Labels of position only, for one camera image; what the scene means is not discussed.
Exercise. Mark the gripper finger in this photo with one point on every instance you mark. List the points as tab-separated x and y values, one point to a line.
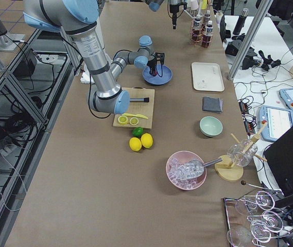
174	20
153	69

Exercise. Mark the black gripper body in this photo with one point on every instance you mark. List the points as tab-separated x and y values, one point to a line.
152	63

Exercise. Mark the blue plate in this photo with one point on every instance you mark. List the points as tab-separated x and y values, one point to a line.
164	75

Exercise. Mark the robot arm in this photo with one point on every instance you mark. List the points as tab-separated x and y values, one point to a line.
174	8
79	21

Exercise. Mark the pink cup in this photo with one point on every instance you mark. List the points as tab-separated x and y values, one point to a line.
194	5

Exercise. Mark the metal cylinder tool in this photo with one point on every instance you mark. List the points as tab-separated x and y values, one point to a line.
142	100

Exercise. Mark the yellow cup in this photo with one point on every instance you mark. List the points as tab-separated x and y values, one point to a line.
204	4

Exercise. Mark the wooden cutting board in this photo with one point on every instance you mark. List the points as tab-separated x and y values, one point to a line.
143	108

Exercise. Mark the bottle with white cap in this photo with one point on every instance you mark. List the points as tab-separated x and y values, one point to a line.
208	33

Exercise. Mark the yellow plastic knife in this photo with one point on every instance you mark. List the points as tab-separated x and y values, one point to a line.
135	115

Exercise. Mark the cream rabbit tray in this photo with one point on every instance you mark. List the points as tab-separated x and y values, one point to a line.
207	77

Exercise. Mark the lemon half slice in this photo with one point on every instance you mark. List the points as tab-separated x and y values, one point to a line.
134	121
122	120

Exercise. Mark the green lime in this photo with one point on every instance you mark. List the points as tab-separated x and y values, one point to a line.
138	132

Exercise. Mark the black thermos bottle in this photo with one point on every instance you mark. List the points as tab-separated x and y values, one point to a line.
241	21

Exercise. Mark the yellow lemon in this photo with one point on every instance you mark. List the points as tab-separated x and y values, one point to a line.
135	144
147	140

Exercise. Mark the grey folded cloth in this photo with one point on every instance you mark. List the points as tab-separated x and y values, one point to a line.
210	104

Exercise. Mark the green bowl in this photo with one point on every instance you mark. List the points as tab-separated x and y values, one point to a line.
210	126

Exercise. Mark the pink bowl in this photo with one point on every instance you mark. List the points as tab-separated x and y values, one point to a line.
185	156

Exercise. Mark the metal ice scoop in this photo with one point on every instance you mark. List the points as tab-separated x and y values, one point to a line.
196	168

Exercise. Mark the clear ice cubes pile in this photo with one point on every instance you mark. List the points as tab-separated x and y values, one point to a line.
182	171

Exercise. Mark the glass mug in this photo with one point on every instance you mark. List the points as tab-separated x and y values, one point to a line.
242	153

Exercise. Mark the wooden mug tree stand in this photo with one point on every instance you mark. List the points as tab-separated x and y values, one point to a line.
229	171

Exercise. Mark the wine glass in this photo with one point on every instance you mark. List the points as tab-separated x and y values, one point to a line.
263	226
250	205

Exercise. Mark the black framed wooden tray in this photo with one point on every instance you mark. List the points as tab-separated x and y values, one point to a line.
239	233

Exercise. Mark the copper wire bottle rack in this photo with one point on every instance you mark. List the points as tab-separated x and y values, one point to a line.
202	28

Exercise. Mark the aluminium frame post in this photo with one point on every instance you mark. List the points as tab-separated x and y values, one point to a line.
252	31

